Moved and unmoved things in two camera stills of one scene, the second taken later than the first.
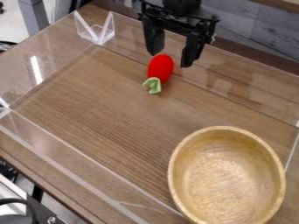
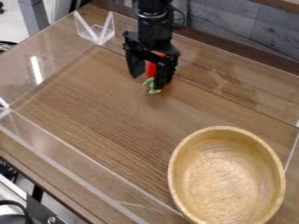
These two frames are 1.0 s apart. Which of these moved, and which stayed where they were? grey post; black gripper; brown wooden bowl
Moved: black gripper
Stayed: brown wooden bowl; grey post
